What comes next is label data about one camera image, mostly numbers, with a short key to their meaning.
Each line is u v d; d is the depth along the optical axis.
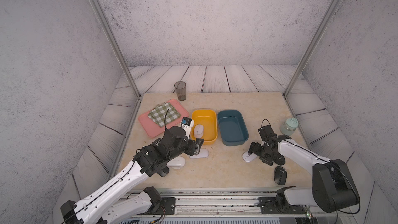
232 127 1.00
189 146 0.60
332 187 0.42
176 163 0.86
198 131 0.98
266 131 0.71
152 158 0.47
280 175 0.81
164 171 0.83
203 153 0.90
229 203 0.74
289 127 0.93
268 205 0.72
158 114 1.08
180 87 1.14
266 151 0.74
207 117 1.10
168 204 0.73
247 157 0.87
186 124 0.60
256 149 0.80
